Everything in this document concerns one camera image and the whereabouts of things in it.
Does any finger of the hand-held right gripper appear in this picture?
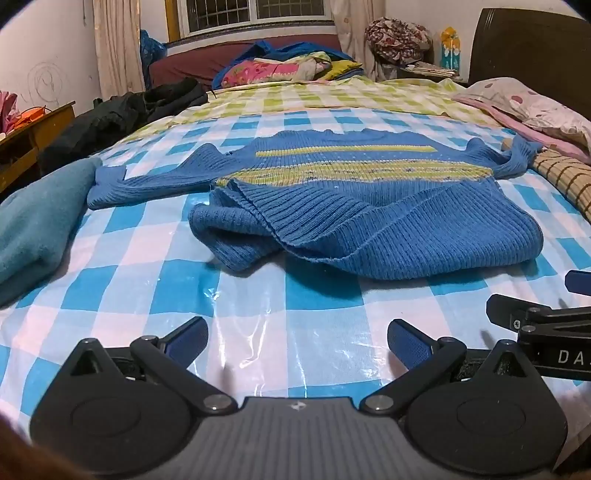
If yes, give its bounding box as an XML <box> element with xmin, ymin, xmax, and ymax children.
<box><xmin>487</xmin><ymin>294</ymin><xmax>591</xmax><ymax>331</ymax></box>
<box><xmin>566</xmin><ymin>271</ymin><xmax>591</xmax><ymax>295</ymax></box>

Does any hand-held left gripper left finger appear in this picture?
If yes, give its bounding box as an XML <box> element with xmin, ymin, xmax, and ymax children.
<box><xmin>62</xmin><ymin>317</ymin><xmax>237</xmax><ymax>413</ymax></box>

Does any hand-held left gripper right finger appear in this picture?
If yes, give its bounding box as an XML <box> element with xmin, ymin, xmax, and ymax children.
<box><xmin>360</xmin><ymin>319</ymin><xmax>539</xmax><ymax>413</ymax></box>

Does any blue striped knit sweater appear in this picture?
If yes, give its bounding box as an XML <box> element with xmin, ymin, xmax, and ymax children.
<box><xmin>87</xmin><ymin>129</ymin><xmax>546</xmax><ymax>281</ymax></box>

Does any woven checked mat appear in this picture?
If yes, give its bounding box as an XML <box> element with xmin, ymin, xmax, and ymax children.
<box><xmin>503</xmin><ymin>138</ymin><xmax>591</xmax><ymax>220</ymax></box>

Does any pink striped cloth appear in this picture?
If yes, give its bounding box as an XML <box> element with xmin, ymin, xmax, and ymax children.
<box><xmin>452</xmin><ymin>95</ymin><xmax>591</xmax><ymax>167</ymax></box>

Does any teal fleece cloth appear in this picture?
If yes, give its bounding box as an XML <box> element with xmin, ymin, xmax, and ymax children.
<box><xmin>0</xmin><ymin>157</ymin><xmax>102</xmax><ymax>308</ymax></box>

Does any person's reddish brown clothing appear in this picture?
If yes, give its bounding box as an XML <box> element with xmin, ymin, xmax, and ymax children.
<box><xmin>0</xmin><ymin>413</ymin><xmax>93</xmax><ymax>480</ymax></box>

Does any black jacket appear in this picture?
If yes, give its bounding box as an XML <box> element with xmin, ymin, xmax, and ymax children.
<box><xmin>39</xmin><ymin>78</ymin><xmax>208</xmax><ymax>171</ymax></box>

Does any dark wooden headboard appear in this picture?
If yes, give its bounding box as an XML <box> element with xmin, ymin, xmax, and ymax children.
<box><xmin>466</xmin><ymin>7</ymin><xmax>591</xmax><ymax>100</ymax></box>

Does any wooden desk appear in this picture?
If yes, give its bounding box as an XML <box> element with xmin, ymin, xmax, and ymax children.
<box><xmin>0</xmin><ymin>102</ymin><xmax>77</xmax><ymax>190</ymax></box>

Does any cluttered bedside table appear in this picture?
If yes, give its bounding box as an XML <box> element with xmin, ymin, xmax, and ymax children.
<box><xmin>383</xmin><ymin>61</ymin><xmax>462</xmax><ymax>84</ymax></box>

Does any green checked bed sheet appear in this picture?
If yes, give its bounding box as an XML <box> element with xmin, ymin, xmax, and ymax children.
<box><xmin>168</xmin><ymin>76</ymin><xmax>513</xmax><ymax>134</ymax></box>

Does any yellow blue carton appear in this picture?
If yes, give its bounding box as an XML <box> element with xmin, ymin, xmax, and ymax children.
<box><xmin>440</xmin><ymin>27</ymin><xmax>462</xmax><ymax>72</ymax></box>

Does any orange cloth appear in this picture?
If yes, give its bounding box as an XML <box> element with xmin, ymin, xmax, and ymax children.
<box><xmin>11</xmin><ymin>105</ymin><xmax>49</xmax><ymax>134</ymax></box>

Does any maroon sofa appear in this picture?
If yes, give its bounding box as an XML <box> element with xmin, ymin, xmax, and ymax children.
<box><xmin>148</xmin><ymin>32</ymin><xmax>342</xmax><ymax>90</ymax></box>

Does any pink floral quilt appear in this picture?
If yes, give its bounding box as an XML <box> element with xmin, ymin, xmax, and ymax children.
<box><xmin>222</xmin><ymin>53</ymin><xmax>333</xmax><ymax>88</ymax></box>

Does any yellow green cloth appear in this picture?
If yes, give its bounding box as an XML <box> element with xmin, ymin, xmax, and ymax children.
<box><xmin>318</xmin><ymin>60</ymin><xmax>365</xmax><ymax>81</ymax></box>

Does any pink cloth item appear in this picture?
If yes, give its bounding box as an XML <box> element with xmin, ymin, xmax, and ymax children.
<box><xmin>0</xmin><ymin>90</ymin><xmax>19</xmax><ymax>134</ymax></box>

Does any floral cloth bundle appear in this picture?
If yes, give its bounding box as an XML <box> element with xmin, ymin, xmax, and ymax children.
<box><xmin>365</xmin><ymin>17</ymin><xmax>432</xmax><ymax>65</ymax></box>

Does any blue plastic bag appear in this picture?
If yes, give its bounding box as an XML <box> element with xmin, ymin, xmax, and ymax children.
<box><xmin>140</xmin><ymin>30</ymin><xmax>167</xmax><ymax>88</ymax></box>

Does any beige curtain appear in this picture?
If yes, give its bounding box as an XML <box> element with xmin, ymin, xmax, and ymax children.
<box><xmin>92</xmin><ymin>0</ymin><xmax>148</xmax><ymax>97</ymax></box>
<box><xmin>332</xmin><ymin>0</ymin><xmax>389</xmax><ymax>81</ymax></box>

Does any pile of colourful bedding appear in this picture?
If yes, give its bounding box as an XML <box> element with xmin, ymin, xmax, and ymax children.
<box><xmin>212</xmin><ymin>41</ymin><xmax>365</xmax><ymax>88</ymax></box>

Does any barred window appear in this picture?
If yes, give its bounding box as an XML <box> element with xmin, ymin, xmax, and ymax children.
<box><xmin>166</xmin><ymin>0</ymin><xmax>335</xmax><ymax>42</ymax></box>

